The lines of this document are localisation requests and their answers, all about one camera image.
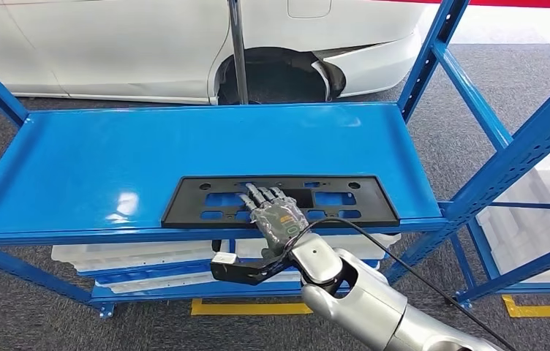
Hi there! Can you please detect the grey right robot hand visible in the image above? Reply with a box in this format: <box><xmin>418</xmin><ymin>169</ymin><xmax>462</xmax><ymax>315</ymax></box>
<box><xmin>238</xmin><ymin>183</ymin><xmax>310</xmax><ymax>260</ymax></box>

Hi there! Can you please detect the black plastic plate part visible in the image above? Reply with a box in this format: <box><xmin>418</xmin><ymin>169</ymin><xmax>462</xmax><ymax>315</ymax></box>
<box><xmin>161</xmin><ymin>175</ymin><xmax>401</xmax><ymax>230</ymax></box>

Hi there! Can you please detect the blue metal shelf rack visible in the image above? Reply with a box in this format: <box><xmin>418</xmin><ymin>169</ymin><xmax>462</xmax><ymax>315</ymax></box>
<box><xmin>449</xmin><ymin>140</ymin><xmax>550</xmax><ymax>309</ymax></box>
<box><xmin>0</xmin><ymin>0</ymin><xmax>550</xmax><ymax>320</ymax></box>

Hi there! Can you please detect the white plastic crate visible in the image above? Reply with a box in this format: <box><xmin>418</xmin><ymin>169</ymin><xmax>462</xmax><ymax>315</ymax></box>
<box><xmin>233</xmin><ymin>233</ymin><xmax>402</xmax><ymax>260</ymax></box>
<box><xmin>95</xmin><ymin>270</ymin><xmax>218</xmax><ymax>295</ymax></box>
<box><xmin>50</xmin><ymin>239</ymin><xmax>230</xmax><ymax>272</ymax></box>
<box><xmin>475</xmin><ymin>150</ymin><xmax>550</xmax><ymax>284</ymax></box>

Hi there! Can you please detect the blue plastic crate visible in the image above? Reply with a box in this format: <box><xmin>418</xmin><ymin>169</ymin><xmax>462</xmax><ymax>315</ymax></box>
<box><xmin>78</xmin><ymin>259</ymin><xmax>237</xmax><ymax>284</ymax></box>

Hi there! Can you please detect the silver metal pole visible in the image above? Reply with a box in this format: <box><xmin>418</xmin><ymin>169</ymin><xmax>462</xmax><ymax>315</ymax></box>
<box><xmin>227</xmin><ymin>0</ymin><xmax>250</xmax><ymax>105</ymax></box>

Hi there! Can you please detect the white car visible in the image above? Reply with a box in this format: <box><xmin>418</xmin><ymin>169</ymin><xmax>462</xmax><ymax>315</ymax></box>
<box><xmin>0</xmin><ymin>0</ymin><xmax>423</xmax><ymax>106</ymax></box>

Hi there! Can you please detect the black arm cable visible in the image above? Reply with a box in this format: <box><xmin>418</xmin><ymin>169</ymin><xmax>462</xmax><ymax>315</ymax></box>
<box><xmin>282</xmin><ymin>216</ymin><xmax>519</xmax><ymax>351</ymax></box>

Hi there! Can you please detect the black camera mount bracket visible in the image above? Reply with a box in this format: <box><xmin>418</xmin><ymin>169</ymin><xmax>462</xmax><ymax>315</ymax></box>
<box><xmin>210</xmin><ymin>254</ymin><xmax>300</xmax><ymax>286</ymax></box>

